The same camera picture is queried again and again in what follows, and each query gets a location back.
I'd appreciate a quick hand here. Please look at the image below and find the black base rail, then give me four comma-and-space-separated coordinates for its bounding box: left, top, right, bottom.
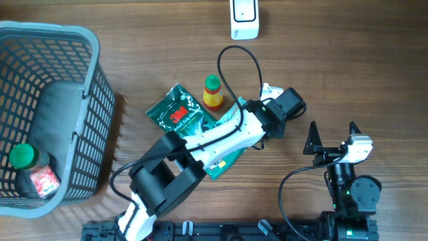
81, 219, 380, 241

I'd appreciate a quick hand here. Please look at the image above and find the sriracha chilli sauce bottle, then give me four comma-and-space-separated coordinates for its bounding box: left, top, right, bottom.
203, 75, 223, 111

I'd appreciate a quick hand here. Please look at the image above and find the grey plastic mesh basket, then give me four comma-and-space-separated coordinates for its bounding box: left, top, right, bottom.
1, 21, 115, 218

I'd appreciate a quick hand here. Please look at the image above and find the red square snack packet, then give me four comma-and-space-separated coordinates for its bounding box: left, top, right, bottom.
30, 166, 60, 198

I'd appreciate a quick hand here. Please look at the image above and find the left black cable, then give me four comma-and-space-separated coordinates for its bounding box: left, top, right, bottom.
109, 45, 264, 241

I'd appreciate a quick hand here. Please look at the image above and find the right black cable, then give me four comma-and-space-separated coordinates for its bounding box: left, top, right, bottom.
278, 143, 350, 241

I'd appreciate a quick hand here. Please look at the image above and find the white teal tissue packet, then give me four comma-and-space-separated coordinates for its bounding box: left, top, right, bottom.
216, 102, 240, 125

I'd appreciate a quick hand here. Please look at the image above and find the green lid glass jar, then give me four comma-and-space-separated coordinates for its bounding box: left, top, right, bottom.
9, 143, 49, 171

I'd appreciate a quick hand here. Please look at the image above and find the white barcode scanner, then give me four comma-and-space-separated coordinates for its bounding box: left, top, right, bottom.
229, 0, 259, 41

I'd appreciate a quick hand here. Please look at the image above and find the black cable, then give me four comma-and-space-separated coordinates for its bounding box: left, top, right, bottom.
278, 143, 350, 241
109, 45, 264, 241

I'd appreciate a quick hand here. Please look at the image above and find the green 3M gloves packet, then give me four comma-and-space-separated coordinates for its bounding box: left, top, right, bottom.
145, 82, 248, 181

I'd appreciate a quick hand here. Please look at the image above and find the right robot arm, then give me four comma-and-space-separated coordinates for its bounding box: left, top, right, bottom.
303, 121, 382, 241

